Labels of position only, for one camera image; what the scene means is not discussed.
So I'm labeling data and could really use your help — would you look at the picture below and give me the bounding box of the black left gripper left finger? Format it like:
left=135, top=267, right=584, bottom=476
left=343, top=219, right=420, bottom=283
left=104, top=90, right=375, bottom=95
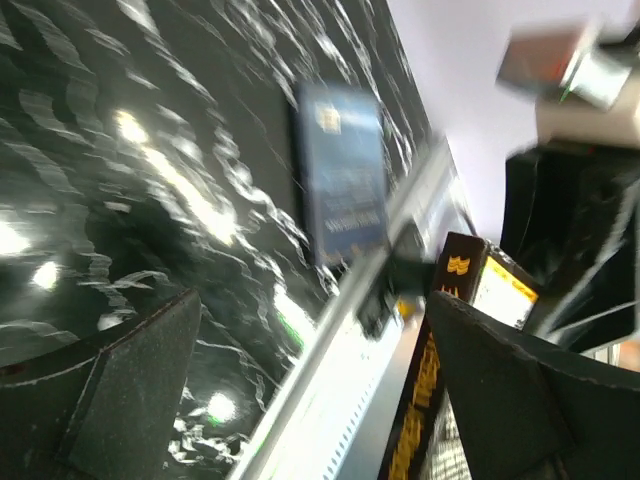
left=1, top=290, right=201, bottom=479

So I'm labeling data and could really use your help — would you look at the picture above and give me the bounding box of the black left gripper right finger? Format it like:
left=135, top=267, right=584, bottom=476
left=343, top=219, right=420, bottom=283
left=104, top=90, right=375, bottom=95
left=426, top=292, right=639, bottom=479

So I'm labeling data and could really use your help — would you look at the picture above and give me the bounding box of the black book with white text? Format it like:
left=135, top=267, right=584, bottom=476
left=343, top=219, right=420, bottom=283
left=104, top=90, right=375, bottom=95
left=377, top=232, right=539, bottom=479

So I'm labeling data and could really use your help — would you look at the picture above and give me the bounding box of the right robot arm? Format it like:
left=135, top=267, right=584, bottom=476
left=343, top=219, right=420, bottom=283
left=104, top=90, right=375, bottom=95
left=497, top=24, right=639, bottom=354

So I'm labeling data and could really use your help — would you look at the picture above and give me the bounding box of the dark blue book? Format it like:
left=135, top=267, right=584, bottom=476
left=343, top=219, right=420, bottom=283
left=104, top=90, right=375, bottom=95
left=292, top=82, right=388, bottom=267

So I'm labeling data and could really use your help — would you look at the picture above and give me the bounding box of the aluminium rail frame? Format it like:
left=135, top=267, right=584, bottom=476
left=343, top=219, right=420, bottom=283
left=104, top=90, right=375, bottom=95
left=229, top=136, right=473, bottom=479

